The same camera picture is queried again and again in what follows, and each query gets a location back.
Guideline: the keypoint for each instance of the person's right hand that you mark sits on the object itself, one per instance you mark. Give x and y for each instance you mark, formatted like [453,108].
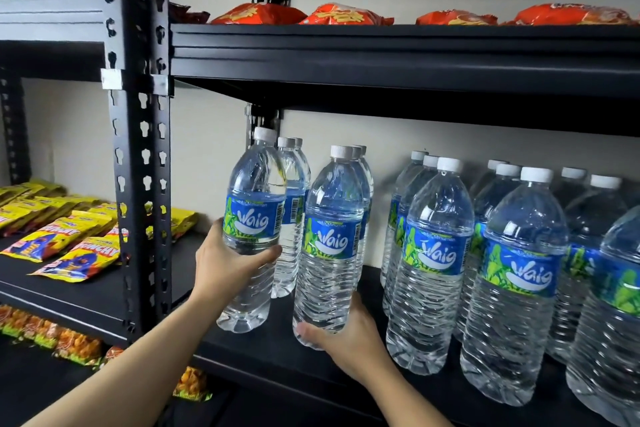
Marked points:
[357,346]

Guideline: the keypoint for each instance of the person's left hand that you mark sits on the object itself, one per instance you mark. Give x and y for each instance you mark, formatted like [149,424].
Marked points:
[220,271]

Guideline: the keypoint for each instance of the person's right thumb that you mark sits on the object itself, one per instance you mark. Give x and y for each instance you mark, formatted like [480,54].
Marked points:
[314,335]

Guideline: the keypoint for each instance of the person's left thumb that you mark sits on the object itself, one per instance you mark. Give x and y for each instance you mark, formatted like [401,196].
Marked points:
[262,255]

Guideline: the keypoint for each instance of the clear plastic water bottle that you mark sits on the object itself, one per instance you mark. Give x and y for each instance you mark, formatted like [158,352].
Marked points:
[327,281]
[252,176]

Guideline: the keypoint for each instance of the person's right forearm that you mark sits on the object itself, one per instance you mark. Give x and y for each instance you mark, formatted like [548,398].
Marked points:
[405,401]

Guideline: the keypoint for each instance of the person's left forearm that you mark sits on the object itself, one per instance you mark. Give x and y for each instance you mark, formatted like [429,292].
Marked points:
[135,366]

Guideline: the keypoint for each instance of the group of water bottles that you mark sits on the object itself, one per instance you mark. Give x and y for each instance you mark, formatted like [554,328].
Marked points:
[515,291]

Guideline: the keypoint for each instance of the pile of yellow snack packets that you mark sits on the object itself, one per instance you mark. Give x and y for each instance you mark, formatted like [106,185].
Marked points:
[55,236]

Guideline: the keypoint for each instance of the row of orange green packets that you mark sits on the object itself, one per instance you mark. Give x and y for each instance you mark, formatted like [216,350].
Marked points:
[75,346]

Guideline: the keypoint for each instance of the black metal shelving rack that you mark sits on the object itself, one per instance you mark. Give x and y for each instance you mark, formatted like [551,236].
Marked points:
[50,16]
[350,51]

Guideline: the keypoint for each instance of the orange snack packet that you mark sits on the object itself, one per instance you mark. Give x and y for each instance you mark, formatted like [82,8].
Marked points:
[257,14]
[345,15]
[570,14]
[455,18]

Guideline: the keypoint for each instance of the dark red snack packet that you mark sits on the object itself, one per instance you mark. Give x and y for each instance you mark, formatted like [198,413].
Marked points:
[187,15]

